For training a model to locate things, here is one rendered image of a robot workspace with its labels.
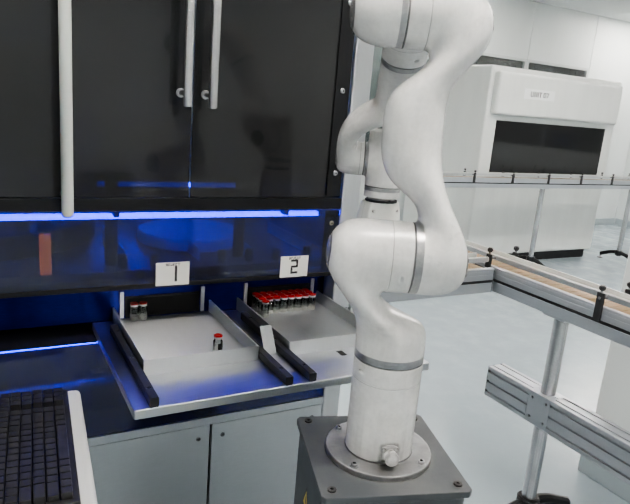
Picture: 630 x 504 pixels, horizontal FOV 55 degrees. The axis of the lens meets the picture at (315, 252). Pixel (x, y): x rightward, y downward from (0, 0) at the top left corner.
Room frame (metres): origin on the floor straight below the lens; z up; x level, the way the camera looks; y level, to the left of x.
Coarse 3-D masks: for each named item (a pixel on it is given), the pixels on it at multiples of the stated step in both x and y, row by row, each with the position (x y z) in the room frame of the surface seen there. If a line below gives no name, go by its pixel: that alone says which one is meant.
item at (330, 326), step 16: (240, 304) 1.61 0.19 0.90; (320, 304) 1.73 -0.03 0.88; (336, 304) 1.66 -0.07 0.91; (256, 320) 1.51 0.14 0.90; (272, 320) 1.56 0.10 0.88; (288, 320) 1.57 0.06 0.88; (304, 320) 1.58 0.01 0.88; (320, 320) 1.59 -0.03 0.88; (336, 320) 1.60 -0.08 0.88; (352, 320) 1.58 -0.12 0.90; (288, 336) 1.46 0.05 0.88; (304, 336) 1.46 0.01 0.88; (320, 336) 1.47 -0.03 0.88; (336, 336) 1.40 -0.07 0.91; (352, 336) 1.42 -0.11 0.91; (304, 352) 1.36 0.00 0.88
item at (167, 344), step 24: (192, 312) 1.57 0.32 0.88; (216, 312) 1.54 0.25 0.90; (144, 336) 1.38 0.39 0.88; (168, 336) 1.39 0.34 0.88; (192, 336) 1.40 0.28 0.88; (240, 336) 1.39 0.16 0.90; (144, 360) 1.17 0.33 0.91; (168, 360) 1.20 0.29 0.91; (192, 360) 1.22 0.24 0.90; (216, 360) 1.25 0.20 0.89; (240, 360) 1.28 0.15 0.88
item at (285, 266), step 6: (282, 258) 1.61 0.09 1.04; (288, 258) 1.62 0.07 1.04; (294, 258) 1.63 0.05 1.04; (300, 258) 1.64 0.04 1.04; (306, 258) 1.65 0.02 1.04; (282, 264) 1.61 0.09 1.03; (288, 264) 1.62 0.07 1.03; (294, 264) 1.63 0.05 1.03; (300, 264) 1.64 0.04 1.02; (306, 264) 1.65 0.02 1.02; (282, 270) 1.61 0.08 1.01; (288, 270) 1.62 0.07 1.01; (294, 270) 1.63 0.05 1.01; (300, 270) 1.64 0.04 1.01; (306, 270) 1.65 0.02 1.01; (282, 276) 1.61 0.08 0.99; (288, 276) 1.62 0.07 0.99; (294, 276) 1.63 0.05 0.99
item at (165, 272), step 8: (160, 264) 1.45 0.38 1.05; (168, 264) 1.46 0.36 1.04; (176, 264) 1.47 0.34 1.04; (184, 264) 1.48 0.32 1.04; (160, 272) 1.45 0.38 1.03; (168, 272) 1.46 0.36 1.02; (184, 272) 1.48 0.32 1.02; (160, 280) 1.45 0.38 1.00; (168, 280) 1.46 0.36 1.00; (184, 280) 1.48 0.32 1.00
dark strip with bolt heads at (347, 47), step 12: (348, 0) 1.68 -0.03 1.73; (348, 12) 1.69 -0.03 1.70; (348, 24) 1.69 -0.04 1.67; (348, 36) 1.69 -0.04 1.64; (348, 48) 1.69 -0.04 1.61; (348, 60) 1.69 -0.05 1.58; (336, 72) 1.68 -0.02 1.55; (348, 72) 1.69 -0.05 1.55; (336, 84) 1.68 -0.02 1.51; (348, 84) 1.69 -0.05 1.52; (336, 96) 1.68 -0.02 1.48; (348, 96) 1.70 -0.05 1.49; (336, 108) 1.68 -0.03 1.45; (336, 120) 1.68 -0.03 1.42; (336, 132) 1.68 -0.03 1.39; (336, 144) 1.68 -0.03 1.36; (336, 168) 1.69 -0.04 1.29; (336, 180) 1.69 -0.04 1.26; (336, 192) 1.69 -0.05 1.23
